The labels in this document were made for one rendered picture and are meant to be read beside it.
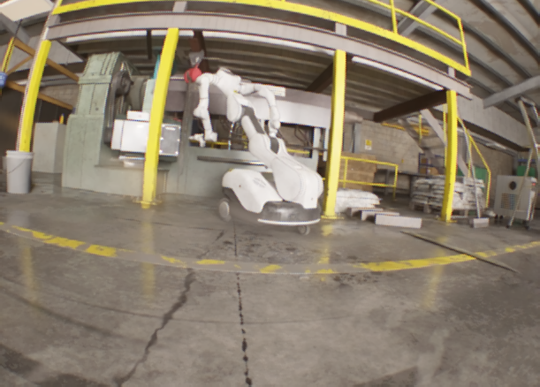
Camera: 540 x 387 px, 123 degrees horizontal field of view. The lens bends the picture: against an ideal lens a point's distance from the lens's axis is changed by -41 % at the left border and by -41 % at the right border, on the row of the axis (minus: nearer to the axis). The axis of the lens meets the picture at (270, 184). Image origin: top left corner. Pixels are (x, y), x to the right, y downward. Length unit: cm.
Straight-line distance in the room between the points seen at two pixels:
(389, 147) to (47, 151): 1031
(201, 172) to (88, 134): 145
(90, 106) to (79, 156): 60
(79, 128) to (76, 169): 47
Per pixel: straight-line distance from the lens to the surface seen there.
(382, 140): 968
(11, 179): 270
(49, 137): 592
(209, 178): 312
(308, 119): 337
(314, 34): 277
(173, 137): 275
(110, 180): 285
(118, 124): 277
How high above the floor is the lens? 36
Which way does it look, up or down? 3 degrees down
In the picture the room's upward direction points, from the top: 5 degrees clockwise
